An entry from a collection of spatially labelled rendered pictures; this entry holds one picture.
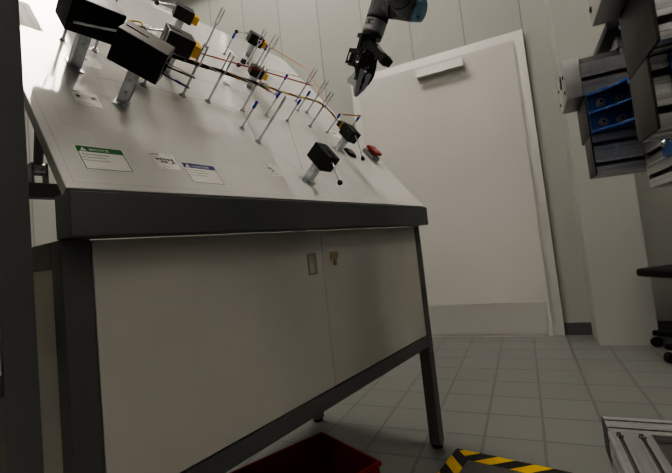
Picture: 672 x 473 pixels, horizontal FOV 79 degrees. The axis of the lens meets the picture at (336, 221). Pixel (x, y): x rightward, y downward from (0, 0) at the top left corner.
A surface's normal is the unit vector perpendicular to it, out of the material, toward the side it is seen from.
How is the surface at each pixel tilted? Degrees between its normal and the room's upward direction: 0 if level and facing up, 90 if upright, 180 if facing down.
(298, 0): 90
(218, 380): 90
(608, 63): 90
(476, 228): 90
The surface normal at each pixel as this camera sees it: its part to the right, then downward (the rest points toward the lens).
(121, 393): 0.80, -0.12
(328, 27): -0.42, -0.02
